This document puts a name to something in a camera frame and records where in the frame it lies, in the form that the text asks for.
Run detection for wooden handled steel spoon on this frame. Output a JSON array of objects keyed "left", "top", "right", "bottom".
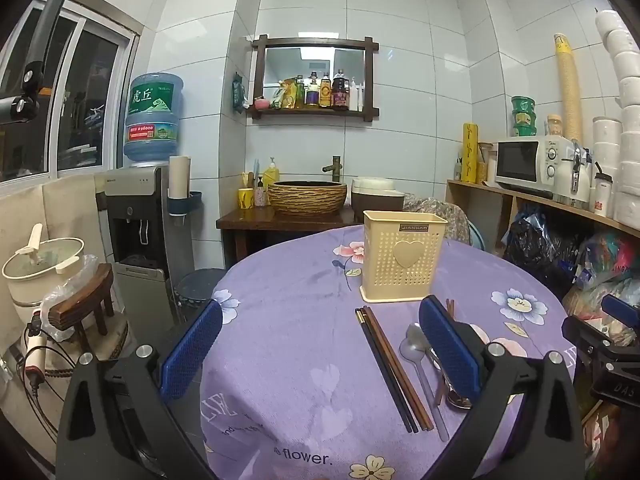
[{"left": 406, "top": 323, "right": 472, "bottom": 411}]

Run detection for brown wooden chopstick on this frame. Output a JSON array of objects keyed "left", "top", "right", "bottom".
[
  {"left": 446, "top": 299, "right": 456, "bottom": 318},
  {"left": 363, "top": 306, "right": 434, "bottom": 432}
]

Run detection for black chopstick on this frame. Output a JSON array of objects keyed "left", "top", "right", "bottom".
[
  {"left": 355, "top": 308, "right": 418, "bottom": 434},
  {"left": 356, "top": 306, "right": 433, "bottom": 434}
]

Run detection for dark round stool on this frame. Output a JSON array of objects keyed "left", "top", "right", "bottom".
[{"left": 175, "top": 268, "right": 226, "bottom": 321}]

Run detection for colourful bags pile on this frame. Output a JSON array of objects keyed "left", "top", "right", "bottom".
[{"left": 562, "top": 231, "right": 639, "bottom": 347}]

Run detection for beige perforated cutlery holder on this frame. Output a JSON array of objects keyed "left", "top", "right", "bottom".
[{"left": 360, "top": 210, "right": 447, "bottom": 304}]

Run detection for floral cloth covered chair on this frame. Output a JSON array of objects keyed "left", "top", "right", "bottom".
[{"left": 404, "top": 194, "right": 486, "bottom": 250}]

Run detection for black plastic bag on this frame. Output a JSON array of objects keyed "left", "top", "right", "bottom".
[{"left": 502, "top": 206, "right": 588, "bottom": 300}]

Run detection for grey water dispenser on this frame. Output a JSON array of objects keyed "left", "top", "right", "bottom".
[{"left": 104, "top": 164, "right": 194, "bottom": 342}]

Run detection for dark wooden sink table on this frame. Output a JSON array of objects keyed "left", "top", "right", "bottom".
[{"left": 216, "top": 206, "right": 358, "bottom": 270}]

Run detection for paper cup dispenser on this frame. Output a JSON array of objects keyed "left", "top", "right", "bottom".
[{"left": 167, "top": 155, "right": 202, "bottom": 217}]

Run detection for white electric cooking pot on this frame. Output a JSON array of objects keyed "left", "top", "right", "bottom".
[{"left": 2, "top": 223, "right": 85, "bottom": 324}]

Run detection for yellow chopstick box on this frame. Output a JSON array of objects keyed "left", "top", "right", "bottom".
[{"left": 461, "top": 122, "right": 478, "bottom": 183}]

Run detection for white red tumbler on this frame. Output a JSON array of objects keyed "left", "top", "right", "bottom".
[{"left": 594, "top": 162, "right": 613, "bottom": 218}]

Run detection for white brown rice cooker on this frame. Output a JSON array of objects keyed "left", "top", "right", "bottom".
[{"left": 350, "top": 177, "right": 405, "bottom": 223}]

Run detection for white electric kettle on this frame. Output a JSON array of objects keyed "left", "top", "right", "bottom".
[{"left": 553, "top": 140, "right": 591, "bottom": 209}]

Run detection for yellow mug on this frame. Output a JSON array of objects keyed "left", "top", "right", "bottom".
[{"left": 238, "top": 188, "right": 254, "bottom": 210}]

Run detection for small pink floral bottle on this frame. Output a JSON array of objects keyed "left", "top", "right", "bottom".
[{"left": 254, "top": 176, "right": 267, "bottom": 207}]

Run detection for white microwave oven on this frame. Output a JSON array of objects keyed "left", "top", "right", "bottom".
[{"left": 495, "top": 136, "right": 574, "bottom": 198}]

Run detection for woven pattern basin sink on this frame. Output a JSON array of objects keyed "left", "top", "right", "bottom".
[{"left": 268, "top": 181, "right": 347, "bottom": 216}]

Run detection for yellow soap dispenser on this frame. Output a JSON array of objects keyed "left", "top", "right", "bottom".
[{"left": 262, "top": 157, "right": 280, "bottom": 188}]

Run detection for white paper bowl stacks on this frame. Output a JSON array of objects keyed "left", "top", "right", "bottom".
[{"left": 593, "top": 10, "right": 639, "bottom": 230}]

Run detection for bronze faucet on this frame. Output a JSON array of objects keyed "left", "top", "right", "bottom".
[{"left": 322, "top": 155, "right": 343, "bottom": 182}]

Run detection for blue water jug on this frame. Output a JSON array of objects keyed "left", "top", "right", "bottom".
[{"left": 122, "top": 73, "right": 183, "bottom": 165}]

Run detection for green instant noodle cups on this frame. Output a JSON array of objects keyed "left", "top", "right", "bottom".
[{"left": 511, "top": 96, "right": 537, "bottom": 136}]

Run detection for sliding window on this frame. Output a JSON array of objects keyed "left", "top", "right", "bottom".
[{"left": 1, "top": 1, "right": 137, "bottom": 182}]

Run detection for tall paper cup stack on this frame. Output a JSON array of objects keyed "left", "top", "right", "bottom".
[{"left": 554, "top": 32, "right": 584, "bottom": 145}]

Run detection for yellow label oil bottle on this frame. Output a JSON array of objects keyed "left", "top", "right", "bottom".
[{"left": 319, "top": 73, "right": 332, "bottom": 108}]

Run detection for dark soy sauce bottle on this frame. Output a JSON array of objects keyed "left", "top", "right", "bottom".
[{"left": 332, "top": 68, "right": 349, "bottom": 110}]

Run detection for purple label bottle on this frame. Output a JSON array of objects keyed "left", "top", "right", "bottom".
[{"left": 305, "top": 70, "right": 320, "bottom": 107}]

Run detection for dark wooden framed mirror shelf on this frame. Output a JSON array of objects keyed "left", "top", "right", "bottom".
[{"left": 247, "top": 35, "right": 380, "bottom": 122}]

